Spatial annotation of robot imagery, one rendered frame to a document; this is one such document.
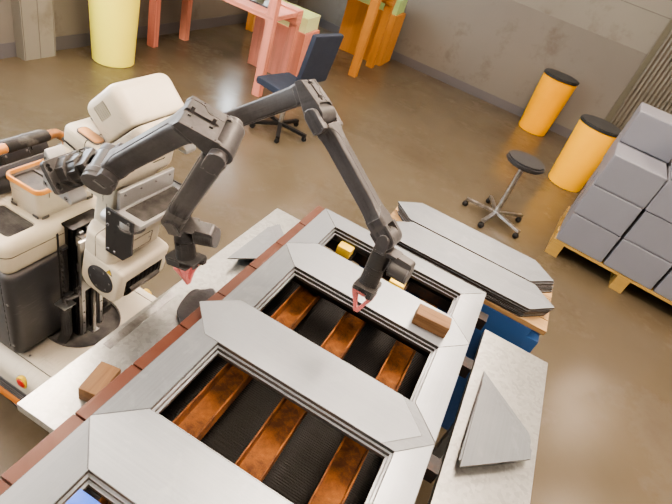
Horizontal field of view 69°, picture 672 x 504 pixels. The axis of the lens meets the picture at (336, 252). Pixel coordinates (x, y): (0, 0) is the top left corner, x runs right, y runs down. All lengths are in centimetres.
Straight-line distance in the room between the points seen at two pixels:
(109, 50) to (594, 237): 443
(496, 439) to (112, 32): 446
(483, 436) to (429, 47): 677
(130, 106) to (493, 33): 666
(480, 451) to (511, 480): 12
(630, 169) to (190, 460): 367
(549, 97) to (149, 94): 614
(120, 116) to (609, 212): 367
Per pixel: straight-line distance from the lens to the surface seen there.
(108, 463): 124
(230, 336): 145
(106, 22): 505
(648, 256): 445
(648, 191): 427
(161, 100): 145
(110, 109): 141
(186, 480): 122
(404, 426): 143
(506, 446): 165
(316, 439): 168
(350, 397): 142
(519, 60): 766
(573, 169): 587
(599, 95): 769
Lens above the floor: 195
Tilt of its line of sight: 36 degrees down
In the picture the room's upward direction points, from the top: 21 degrees clockwise
